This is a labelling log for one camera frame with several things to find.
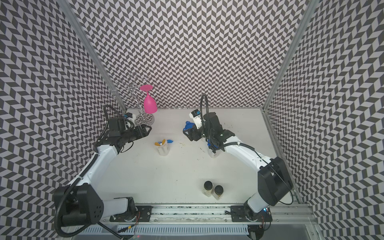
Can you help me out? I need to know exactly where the blue lid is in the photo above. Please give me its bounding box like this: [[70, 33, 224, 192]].
[[207, 139, 220, 151], [183, 121, 195, 131]]

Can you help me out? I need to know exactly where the clear container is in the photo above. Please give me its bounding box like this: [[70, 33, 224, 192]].
[[156, 142, 170, 157], [208, 149, 221, 159]]

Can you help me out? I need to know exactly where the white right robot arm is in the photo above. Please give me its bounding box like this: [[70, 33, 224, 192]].
[[183, 110, 294, 222]]

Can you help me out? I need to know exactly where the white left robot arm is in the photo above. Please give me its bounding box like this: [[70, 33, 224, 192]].
[[53, 117, 152, 238]]

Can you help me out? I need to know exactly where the pink plastic wine glass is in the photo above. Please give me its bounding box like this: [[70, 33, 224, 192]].
[[140, 85, 158, 114]]

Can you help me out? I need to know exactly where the black cap jar left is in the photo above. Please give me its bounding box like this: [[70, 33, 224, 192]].
[[203, 181, 214, 197]]

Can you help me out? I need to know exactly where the black cap jar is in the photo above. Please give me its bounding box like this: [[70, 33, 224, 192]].
[[203, 181, 214, 197], [213, 185, 224, 200]]

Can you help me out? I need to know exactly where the black cap jar right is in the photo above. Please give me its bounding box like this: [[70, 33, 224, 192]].
[[213, 185, 224, 200]]

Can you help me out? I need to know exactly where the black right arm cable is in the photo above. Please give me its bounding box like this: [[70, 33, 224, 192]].
[[199, 93, 295, 206]]

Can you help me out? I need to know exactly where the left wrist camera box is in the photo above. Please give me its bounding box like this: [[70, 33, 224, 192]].
[[124, 112, 136, 123]]

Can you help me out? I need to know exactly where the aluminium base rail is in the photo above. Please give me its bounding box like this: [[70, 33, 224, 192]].
[[68, 203, 316, 238]]

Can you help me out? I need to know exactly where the aluminium left corner post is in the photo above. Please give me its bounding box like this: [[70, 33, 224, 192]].
[[57, 0, 127, 111]]

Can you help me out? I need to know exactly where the aluminium corner post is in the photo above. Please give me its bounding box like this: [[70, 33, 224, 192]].
[[262, 0, 320, 112], [57, 0, 127, 111]]

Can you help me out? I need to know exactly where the aluminium right corner post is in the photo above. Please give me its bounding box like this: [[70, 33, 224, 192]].
[[262, 0, 320, 112]]

